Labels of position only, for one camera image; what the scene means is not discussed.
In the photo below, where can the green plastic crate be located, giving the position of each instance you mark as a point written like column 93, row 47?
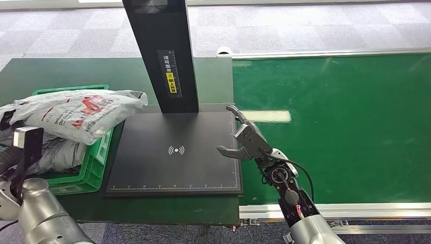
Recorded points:
column 96, row 165

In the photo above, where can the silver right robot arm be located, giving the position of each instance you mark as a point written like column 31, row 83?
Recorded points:
column 309, row 229

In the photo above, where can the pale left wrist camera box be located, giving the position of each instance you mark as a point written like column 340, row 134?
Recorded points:
column 29, row 138

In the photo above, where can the white conveyor end cap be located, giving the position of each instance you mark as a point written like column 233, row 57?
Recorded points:
column 225, row 50

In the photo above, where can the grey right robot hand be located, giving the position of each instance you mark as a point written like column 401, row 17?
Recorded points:
column 251, row 139

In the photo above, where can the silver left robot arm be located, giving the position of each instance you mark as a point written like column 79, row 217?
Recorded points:
column 40, row 212

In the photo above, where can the white package with black logo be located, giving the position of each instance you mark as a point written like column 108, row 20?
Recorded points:
column 84, row 114

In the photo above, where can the black inbound scanner machine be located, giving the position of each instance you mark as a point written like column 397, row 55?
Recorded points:
column 188, row 161

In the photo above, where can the green belt conveyor aluminium frame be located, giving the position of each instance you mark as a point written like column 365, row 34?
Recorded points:
column 336, row 118

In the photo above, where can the black yellow column label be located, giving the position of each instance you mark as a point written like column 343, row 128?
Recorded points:
column 171, row 75

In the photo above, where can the plain grey plastic package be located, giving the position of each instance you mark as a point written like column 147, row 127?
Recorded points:
column 62, row 155

